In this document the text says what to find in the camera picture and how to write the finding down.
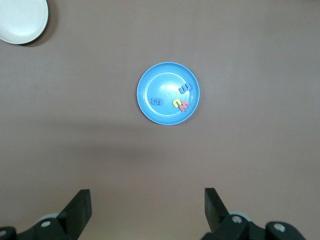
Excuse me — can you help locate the beige plastic plate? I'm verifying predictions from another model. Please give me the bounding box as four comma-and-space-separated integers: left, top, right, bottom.
0, 0, 50, 45

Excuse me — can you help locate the dark blue three-pronged foam letter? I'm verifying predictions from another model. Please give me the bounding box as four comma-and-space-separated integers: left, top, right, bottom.
178, 82, 193, 95

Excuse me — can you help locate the blue foam letter g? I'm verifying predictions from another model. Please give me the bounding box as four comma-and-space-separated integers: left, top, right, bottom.
150, 96, 164, 107

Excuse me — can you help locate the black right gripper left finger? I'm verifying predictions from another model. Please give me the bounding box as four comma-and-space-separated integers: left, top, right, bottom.
0, 189, 92, 240

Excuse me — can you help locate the blue plastic plate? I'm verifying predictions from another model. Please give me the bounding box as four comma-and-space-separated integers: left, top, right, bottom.
136, 61, 202, 126

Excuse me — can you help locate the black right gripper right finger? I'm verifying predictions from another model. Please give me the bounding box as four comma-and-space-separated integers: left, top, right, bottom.
199, 187, 306, 240

